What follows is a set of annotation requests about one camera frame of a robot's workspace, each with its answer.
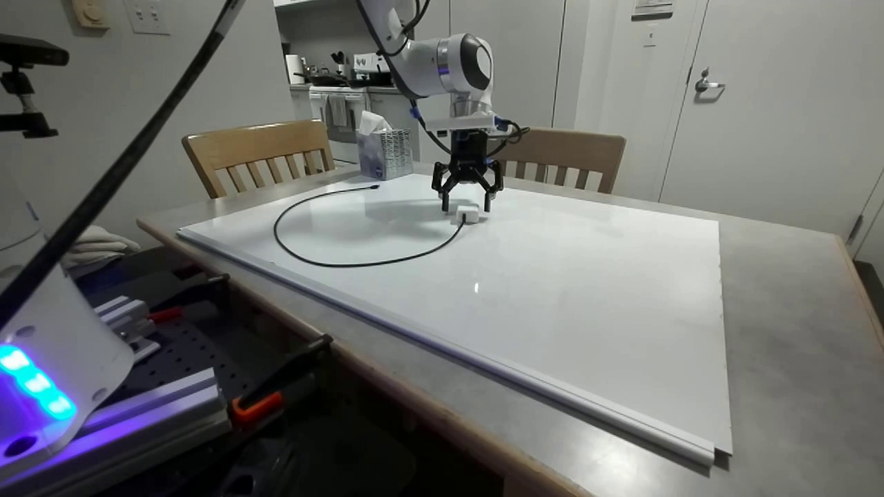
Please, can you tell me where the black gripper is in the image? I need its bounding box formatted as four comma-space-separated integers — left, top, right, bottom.
430, 130, 503, 212

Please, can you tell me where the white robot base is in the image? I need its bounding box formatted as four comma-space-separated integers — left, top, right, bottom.
0, 271, 136, 484

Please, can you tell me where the white board mat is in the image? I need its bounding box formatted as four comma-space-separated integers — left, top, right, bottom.
179, 173, 734, 462

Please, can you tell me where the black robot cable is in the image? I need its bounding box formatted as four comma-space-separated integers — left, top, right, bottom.
0, 0, 246, 325

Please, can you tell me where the black charger cable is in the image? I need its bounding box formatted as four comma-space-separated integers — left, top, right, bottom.
270, 181, 470, 271

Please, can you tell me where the aluminium extrusion rail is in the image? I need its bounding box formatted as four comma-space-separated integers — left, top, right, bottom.
0, 368, 228, 497

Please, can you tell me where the orange black clamp near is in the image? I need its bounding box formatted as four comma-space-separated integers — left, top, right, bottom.
228, 336, 332, 427

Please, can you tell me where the black perforated breadboard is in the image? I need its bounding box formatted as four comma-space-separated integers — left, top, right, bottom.
75, 249, 301, 401

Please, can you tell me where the blue tissue box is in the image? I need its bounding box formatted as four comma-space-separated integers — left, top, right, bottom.
355, 110, 413, 179

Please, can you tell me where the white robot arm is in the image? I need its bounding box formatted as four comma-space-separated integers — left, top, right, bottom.
355, 0, 509, 209

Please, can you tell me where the black camera on stand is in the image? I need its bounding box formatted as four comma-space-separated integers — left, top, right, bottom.
0, 32, 69, 137

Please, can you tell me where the white charger adapter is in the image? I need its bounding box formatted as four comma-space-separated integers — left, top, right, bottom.
452, 206, 488, 223

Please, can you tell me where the white door with handle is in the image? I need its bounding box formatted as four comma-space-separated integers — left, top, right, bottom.
661, 0, 884, 237

